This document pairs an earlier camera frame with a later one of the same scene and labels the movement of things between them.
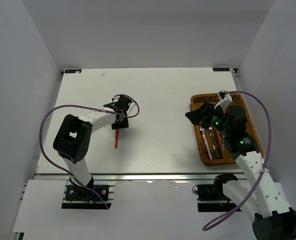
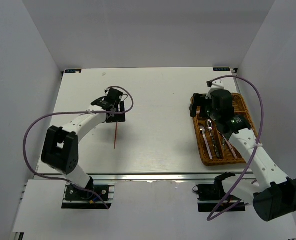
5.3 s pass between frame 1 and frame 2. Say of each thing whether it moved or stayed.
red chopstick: moved
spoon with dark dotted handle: stayed
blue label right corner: stayed
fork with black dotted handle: stayed
